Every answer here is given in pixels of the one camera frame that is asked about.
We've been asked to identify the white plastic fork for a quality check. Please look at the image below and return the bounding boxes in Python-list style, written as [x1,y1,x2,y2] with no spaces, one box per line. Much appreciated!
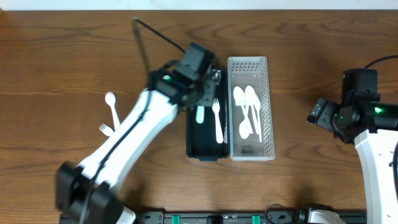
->
[211,98,224,144]

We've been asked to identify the light blue plastic fork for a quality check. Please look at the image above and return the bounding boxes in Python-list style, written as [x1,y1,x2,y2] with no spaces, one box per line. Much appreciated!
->
[195,106,205,124]

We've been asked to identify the white plastic spoon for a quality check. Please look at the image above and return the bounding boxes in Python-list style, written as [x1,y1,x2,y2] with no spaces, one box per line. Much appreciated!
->
[254,98,262,142]
[233,86,254,135]
[239,105,252,139]
[245,85,259,133]

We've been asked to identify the clear white plastic basket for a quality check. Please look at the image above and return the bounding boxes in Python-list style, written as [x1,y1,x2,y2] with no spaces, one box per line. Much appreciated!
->
[226,57,275,161]

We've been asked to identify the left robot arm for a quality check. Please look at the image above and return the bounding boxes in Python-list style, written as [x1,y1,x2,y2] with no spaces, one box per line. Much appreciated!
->
[55,68,222,223]

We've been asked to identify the white fork under arm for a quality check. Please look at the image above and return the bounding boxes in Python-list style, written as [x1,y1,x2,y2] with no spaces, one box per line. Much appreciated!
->
[99,124,114,137]

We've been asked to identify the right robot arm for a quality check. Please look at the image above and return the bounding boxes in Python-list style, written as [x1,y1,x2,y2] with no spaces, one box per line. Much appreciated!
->
[307,98,397,223]

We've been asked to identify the dark green plastic basket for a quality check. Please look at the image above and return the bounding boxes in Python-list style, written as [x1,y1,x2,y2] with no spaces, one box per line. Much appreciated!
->
[186,68,230,161]

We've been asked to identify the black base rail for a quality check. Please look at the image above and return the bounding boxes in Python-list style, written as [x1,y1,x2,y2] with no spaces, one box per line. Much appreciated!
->
[58,203,368,224]

